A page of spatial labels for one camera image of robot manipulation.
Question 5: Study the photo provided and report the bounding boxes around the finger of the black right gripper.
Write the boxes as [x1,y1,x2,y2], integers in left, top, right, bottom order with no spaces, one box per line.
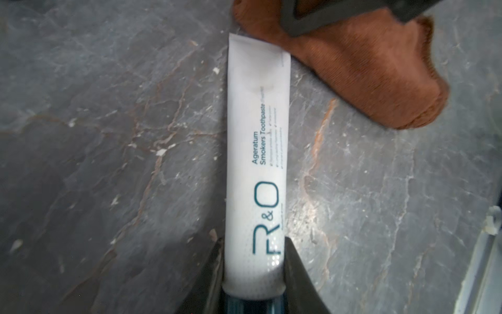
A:
[280,0,441,37]

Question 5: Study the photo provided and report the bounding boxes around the brown cloth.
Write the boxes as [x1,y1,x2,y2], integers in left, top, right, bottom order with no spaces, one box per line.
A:
[233,1,450,130]

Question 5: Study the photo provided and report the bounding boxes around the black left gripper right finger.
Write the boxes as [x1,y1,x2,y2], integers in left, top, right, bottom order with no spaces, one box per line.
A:
[284,237,330,314]

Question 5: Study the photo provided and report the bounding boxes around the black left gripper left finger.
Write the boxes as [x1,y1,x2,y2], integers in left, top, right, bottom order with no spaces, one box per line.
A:
[176,238,224,314]

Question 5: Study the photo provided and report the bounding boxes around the white dark cap toothpaste tube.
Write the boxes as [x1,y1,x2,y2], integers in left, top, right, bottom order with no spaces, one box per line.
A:
[222,34,291,313]

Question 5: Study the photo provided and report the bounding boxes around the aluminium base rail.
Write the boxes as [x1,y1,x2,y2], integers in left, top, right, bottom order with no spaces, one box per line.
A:
[454,205,502,314]

